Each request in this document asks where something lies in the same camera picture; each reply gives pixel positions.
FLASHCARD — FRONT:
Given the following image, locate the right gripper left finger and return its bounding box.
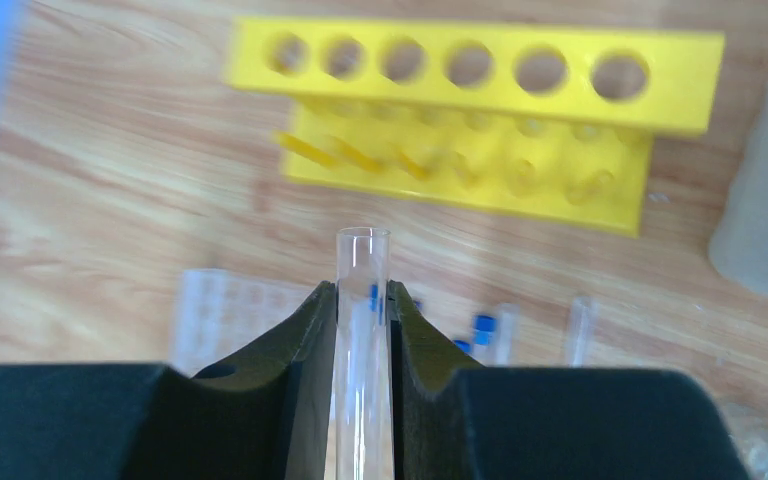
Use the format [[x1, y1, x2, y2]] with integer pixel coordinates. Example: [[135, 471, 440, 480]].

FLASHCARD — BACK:
[[0, 281, 337, 479]]

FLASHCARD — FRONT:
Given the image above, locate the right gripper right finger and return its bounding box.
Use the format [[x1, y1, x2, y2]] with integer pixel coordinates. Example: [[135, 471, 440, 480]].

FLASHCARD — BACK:
[[387, 281, 749, 479]]

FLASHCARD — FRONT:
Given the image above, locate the clear glass test tube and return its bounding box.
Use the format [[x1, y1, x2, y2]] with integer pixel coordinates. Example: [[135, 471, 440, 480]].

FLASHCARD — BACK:
[[333, 227, 392, 479]]

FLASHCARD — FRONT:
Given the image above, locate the yellow test tube rack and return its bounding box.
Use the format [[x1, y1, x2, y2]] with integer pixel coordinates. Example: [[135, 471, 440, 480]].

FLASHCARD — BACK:
[[225, 16, 726, 237]]

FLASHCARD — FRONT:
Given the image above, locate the small glass beaker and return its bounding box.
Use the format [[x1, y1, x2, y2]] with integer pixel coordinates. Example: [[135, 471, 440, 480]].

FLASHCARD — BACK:
[[721, 402, 768, 479]]

